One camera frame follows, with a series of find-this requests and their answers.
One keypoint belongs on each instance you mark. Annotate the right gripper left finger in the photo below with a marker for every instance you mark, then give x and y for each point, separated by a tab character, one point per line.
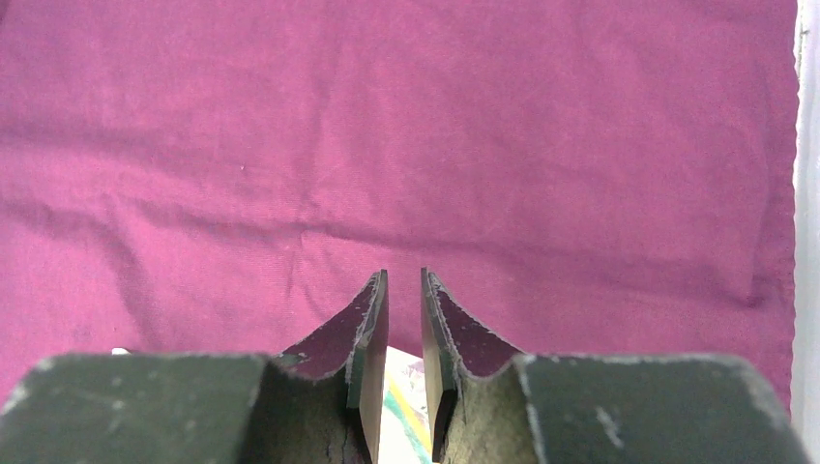
318	401

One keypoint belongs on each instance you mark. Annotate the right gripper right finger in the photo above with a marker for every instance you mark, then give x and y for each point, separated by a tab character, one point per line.
490	402

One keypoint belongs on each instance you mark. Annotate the purple cloth wrap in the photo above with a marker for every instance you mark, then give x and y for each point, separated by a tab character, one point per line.
585	176

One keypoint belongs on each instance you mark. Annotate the white sterile packet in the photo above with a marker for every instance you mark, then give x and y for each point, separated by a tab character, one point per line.
404	434

